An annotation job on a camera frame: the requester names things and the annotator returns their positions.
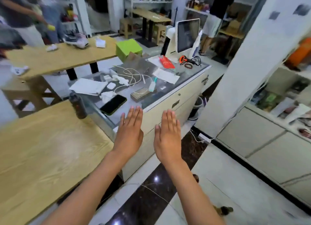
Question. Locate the person's right hand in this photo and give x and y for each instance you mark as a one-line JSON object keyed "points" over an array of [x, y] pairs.
{"points": [[168, 142]]}

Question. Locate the narrow wooden table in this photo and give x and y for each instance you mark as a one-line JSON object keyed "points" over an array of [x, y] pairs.
{"points": [[150, 16]]}

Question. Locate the white glass-top counter cabinet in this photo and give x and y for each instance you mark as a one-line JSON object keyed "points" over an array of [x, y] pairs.
{"points": [[165, 105]]}

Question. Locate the wooden cross-braced stool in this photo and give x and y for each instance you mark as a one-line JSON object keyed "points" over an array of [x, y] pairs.
{"points": [[31, 93]]}

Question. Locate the small wooden stool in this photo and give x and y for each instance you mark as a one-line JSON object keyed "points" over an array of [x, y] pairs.
{"points": [[126, 27], [160, 34]]}

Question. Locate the dark plastic bucket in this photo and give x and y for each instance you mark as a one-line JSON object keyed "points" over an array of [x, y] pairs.
{"points": [[196, 107]]}

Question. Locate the orange barcode scanner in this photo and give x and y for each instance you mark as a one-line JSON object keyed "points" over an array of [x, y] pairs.
{"points": [[185, 59]]}

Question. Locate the person's right thumb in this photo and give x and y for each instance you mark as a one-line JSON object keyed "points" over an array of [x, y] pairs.
{"points": [[158, 132]]}

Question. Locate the white cash register monitor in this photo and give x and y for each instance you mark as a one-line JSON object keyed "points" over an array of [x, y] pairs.
{"points": [[188, 35]]}

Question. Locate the person's right little finger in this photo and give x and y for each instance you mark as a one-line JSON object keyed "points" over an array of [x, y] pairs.
{"points": [[178, 128]]}

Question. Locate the white display shelf with packets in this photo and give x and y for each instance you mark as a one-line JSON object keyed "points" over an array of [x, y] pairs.
{"points": [[284, 100]]}

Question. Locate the person's left middle finger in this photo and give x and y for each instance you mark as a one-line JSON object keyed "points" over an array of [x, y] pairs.
{"points": [[135, 116]]}

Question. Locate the dark brown bottle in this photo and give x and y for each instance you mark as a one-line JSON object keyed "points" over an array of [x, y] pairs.
{"points": [[78, 105]]}

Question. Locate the white tissue packet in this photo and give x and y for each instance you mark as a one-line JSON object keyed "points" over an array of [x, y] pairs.
{"points": [[100, 42]]}

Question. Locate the person's right forearm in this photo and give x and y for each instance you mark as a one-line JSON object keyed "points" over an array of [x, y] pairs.
{"points": [[192, 195]]}

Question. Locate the orange container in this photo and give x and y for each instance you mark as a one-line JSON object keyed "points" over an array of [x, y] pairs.
{"points": [[300, 53]]}

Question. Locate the large light wooden table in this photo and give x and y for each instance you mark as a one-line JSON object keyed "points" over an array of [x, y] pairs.
{"points": [[46, 154]]}

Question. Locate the teal-capped white tube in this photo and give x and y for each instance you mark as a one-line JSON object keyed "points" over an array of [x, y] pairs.
{"points": [[152, 85]]}

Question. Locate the black smartphone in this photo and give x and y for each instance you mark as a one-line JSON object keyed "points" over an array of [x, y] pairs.
{"points": [[113, 105]]}

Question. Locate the wooden table with black leg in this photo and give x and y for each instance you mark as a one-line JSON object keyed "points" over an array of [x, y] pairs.
{"points": [[60, 58]]}

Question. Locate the white controller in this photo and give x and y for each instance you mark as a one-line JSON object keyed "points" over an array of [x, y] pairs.
{"points": [[20, 70]]}

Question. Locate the person's left little finger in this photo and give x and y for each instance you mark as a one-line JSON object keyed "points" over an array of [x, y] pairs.
{"points": [[123, 120]]}

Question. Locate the brown cardboard piece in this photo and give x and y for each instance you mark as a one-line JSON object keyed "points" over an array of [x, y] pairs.
{"points": [[136, 56]]}

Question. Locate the crumpled white tissue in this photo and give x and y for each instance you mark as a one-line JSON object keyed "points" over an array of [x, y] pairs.
{"points": [[107, 96]]}

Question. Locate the white receipt printer stand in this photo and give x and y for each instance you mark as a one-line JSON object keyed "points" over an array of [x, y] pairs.
{"points": [[172, 45]]}

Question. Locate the gold rectangular box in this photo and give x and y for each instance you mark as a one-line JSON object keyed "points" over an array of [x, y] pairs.
{"points": [[140, 94]]}

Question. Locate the person's left forearm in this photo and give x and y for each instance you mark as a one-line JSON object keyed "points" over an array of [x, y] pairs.
{"points": [[92, 190]]}

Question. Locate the stack of white papers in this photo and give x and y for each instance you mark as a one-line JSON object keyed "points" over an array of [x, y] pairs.
{"points": [[87, 86]]}

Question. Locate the white earbuds case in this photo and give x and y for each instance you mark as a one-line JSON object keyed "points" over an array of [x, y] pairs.
{"points": [[111, 85]]}

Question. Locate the white low cabinet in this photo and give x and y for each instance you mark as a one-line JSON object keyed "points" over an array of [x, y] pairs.
{"points": [[262, 144]]}

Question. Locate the white headset device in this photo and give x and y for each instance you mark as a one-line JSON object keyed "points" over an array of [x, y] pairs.
{"points": [[77, 41]]}

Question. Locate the person's right middle finger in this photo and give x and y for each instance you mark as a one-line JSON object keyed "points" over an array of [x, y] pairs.
{"points": [[169, 120]]}

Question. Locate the white paper sheet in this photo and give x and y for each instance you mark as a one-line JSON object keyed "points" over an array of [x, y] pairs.
{"points": [[167, 76]]}

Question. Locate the red plastic packet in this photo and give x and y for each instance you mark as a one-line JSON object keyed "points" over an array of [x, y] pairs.
{"points": [[166, 62]]}

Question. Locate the white power strip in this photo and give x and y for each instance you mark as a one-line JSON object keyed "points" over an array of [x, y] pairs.
{"points": [[204, 137]]}

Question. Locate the small white crumpled object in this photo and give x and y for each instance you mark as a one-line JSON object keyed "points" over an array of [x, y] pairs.
{"points": [[51, 48]]}

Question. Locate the person's left hand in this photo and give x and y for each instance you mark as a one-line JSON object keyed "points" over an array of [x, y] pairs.
{"points": [[128, 137]]}

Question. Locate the green cardboard box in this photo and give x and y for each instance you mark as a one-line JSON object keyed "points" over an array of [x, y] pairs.
{"points": [[128, 48]]}

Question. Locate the white wall shelf with goods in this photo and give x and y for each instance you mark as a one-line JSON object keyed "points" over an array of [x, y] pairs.
{"points": [[201, 3]]}

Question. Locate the person's brown shoe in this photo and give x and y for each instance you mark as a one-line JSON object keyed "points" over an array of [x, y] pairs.
{"points": [[223, 210]]}

